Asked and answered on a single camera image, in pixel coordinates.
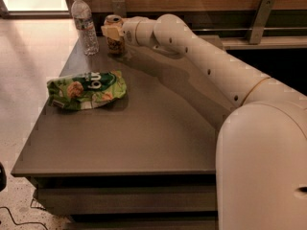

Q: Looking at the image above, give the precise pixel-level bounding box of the right metal wall bracket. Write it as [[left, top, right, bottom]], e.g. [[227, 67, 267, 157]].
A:
[[247, 0, 275, 45]]

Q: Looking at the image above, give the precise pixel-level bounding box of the upper grey drawer front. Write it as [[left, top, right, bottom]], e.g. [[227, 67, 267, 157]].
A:
[[35, 186, 217, 215]]

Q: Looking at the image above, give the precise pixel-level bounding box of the grey drawer cabinet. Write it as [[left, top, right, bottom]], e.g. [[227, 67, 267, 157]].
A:
[[12, 47, 232, 224]]

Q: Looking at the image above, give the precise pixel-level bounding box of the black floor cable left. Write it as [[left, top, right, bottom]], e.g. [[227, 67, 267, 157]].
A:
[[0, 206, 49, 230]]

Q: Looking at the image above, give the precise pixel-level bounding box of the orange soda can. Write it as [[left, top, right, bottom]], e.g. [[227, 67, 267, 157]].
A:
[[103, 14, 125, 55]]

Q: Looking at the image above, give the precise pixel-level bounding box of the left metal wall bracket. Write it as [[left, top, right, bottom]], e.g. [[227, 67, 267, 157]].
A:
[[111, 0, 127, 17]]

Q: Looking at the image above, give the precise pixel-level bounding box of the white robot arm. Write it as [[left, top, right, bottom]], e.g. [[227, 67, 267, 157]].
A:
[[102, 14, 307, 230]]

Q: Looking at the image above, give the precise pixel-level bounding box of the horizontal metal rail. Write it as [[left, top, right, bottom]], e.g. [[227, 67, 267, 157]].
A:
[[95, 26, 307, 35]]

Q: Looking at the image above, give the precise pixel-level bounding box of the black object at left edge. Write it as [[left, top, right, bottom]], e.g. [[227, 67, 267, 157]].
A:
[[0, 162, 7, 192]]

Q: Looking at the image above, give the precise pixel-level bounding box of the metal wall bracket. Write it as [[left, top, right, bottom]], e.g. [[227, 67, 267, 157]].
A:
[[247, 0, 275, 45], [111, 0, 127, 17]]

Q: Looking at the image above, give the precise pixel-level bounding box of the grey drawer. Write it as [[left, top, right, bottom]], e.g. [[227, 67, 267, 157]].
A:
[[35, 186, 217, 215], [64, 220, 219, 230]]

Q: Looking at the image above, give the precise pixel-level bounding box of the green chip bag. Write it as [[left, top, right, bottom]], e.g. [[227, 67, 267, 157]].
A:
[[47, 71, 127, 111]]

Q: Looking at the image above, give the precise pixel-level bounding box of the lower grey drawer front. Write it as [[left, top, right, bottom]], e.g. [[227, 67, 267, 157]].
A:
[[64, 220, 219, 230]]

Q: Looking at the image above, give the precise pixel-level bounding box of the clear plastic water bottle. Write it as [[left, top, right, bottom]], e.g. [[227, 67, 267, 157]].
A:
[[71, 0, 99, 56]]

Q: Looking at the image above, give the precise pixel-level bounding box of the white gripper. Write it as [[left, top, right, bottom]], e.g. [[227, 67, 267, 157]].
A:
[[101, 16, 149, 46]]

